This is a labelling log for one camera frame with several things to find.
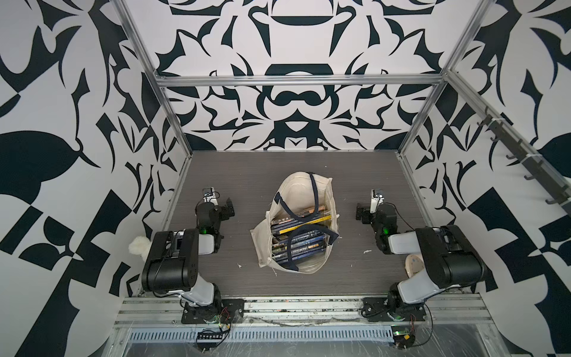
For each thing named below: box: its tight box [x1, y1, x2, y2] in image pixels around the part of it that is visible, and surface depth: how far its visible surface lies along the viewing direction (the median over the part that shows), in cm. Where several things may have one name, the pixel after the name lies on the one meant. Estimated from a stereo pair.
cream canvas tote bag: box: [249, 171, 340, 275], surface depth 81 cm
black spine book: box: [272, 228, 325, 247], surface depth 79 cm
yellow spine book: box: [278, 214, 333, 235], surface depth 82 cm
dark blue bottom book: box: [272, 249, 328, 266], surface depth 76 cm
